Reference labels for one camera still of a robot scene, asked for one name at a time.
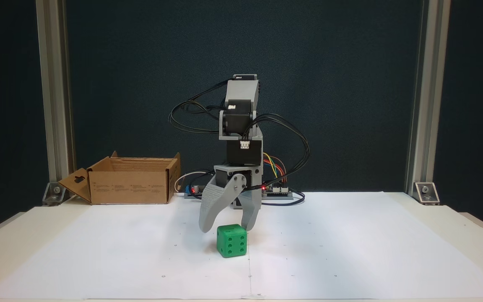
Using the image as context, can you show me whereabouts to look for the circuit board with red LED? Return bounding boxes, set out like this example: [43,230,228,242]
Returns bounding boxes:
[184,184,215,199]

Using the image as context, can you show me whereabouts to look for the green dice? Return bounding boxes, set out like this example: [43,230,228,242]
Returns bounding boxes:
[217,224,248,258]

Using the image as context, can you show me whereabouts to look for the white cable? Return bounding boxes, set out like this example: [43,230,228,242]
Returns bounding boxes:
[174,170,203,193]

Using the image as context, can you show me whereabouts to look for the red jumper wire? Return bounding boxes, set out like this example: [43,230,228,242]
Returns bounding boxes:
[266,161,285,177]

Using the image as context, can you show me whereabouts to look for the metal corner bracket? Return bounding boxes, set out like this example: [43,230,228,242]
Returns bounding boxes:
[42,182,67,206]
[414,182,440,206]

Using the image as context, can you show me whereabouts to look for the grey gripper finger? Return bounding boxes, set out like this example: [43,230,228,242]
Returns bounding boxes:
[241,168,264,232]
[199,174,247,234]

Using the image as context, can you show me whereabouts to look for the aluminium frame post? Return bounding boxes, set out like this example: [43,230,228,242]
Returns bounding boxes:
[405,0,451,198]
[36,0,76,185]

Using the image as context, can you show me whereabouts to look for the black motor cable bundle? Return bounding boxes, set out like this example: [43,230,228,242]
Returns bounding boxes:
[169,79,229,135]
[244,112,310,187]

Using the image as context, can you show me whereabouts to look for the orange jumper wire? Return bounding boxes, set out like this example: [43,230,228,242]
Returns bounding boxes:
[270,156,287,182]

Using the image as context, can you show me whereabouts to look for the brown cardboard box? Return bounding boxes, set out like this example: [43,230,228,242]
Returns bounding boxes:
[58,151,182,205]

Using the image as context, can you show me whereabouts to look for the yellow jumper wire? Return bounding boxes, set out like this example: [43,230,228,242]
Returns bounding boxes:
[263,154,277,177]

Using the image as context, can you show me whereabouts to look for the circuit board with jumper wires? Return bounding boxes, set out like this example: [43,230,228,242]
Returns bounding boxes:
[261,185,293,199]

